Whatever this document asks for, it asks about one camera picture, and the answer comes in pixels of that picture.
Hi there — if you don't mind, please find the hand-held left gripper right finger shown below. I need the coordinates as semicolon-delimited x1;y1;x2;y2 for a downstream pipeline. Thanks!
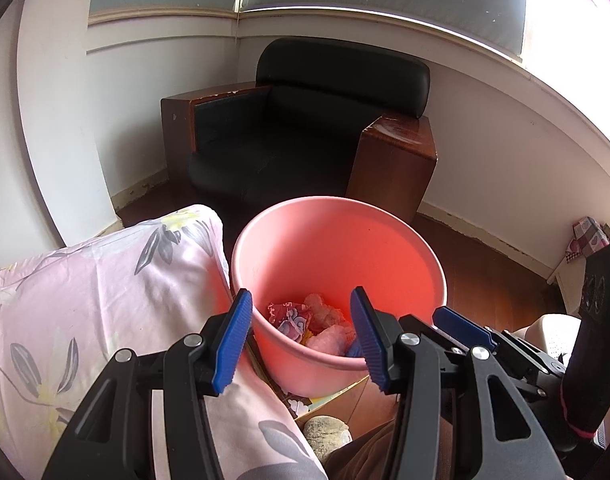
350;287;568;480

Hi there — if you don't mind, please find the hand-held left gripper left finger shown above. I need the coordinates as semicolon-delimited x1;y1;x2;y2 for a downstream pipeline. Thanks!
42;287;256;480

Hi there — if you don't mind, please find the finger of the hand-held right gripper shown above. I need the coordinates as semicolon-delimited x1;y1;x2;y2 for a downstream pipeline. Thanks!
431;306;568;378
398;313;473;358

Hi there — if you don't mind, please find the white plastic bag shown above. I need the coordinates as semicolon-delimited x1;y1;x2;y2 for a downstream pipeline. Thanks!
306;324;358;356

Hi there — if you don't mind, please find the colourful wrapper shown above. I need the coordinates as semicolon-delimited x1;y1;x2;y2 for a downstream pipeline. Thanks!
266;301;314;344

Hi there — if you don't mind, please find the pink plastic bucket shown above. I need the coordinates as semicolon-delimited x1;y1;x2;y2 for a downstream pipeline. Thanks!
231;197;447;399

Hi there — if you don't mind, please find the white chair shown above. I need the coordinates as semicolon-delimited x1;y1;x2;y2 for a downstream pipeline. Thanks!
512;312;583;361

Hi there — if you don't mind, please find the white cabinet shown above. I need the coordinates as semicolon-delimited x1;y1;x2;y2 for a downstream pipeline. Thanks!
547;255;586;312

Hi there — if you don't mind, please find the cardboard box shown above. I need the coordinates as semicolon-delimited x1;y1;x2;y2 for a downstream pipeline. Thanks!
280;377;373;423

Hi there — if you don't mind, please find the beige fuzzy lump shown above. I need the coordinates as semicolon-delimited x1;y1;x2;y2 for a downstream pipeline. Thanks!
303;414;352;464

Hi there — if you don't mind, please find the patterned gift box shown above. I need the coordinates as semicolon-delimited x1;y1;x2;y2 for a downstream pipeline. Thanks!
565;216;610;266

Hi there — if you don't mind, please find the person's brown trouser leg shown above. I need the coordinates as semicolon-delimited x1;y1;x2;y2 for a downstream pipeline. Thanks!
322;395;466;480

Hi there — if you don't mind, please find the pink floral tablecloth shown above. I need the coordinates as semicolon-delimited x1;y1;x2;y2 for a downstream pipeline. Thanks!
0;204;330;480

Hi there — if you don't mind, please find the black armchair with wooden arms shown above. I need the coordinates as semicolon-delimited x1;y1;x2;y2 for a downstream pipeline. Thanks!
161;37;438;221

